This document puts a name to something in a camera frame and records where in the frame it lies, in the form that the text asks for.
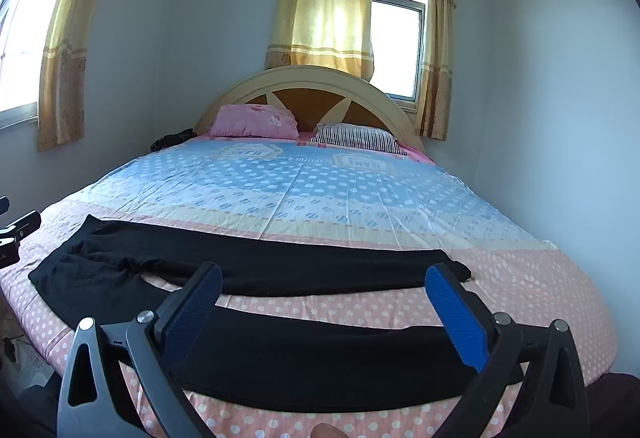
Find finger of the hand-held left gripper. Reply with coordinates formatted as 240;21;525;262
0;211;42;240

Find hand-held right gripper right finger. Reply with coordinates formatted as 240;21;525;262
424;263;584;438

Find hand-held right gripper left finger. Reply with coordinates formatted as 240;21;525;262
57;262;224;438

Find black pants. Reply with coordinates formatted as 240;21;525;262
28;214;526;414

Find person's right hand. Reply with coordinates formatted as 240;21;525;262
305;423;347;438

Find pink and blue dotted blanket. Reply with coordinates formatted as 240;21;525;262
0;133;621;438

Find person's dark clothing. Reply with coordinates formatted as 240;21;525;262
0;368;67;438

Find dark cloth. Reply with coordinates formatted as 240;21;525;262
149;128;199;152

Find yellow curtain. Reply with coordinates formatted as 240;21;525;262
264;0;376;82
37;0;134;152
415;0;457;142

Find window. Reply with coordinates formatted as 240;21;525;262
369;0;429;113
0;0;97;129

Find pink pillow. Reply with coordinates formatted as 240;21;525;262
210;104;299;139

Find striped pillow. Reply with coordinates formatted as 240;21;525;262
311;123;409;155

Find cream and wooden headboard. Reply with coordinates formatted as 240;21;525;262
194;65;426;152

